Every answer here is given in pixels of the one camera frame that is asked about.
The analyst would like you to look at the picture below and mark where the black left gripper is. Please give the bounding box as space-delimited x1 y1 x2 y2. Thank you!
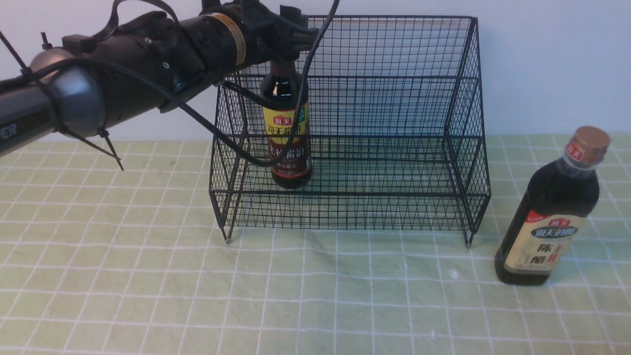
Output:
235 0 319 67

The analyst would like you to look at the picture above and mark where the green checkered tablecloth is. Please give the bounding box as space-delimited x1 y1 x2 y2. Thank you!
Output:
0 135 630 355

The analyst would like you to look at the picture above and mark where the dark soy sauce bottle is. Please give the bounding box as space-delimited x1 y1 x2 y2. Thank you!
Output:
260 61 313 190

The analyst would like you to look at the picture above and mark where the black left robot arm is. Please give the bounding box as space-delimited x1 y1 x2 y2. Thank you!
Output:
0 0 321 156

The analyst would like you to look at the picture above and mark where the black wire mesh shelf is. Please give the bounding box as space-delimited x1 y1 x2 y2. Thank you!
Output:
208 15 491 247

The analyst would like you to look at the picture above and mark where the dark vinegar bottle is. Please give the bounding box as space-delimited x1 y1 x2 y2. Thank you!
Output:
495 126 611 285

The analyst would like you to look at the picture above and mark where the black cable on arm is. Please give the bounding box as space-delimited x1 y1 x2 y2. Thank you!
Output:
64 0 341 168

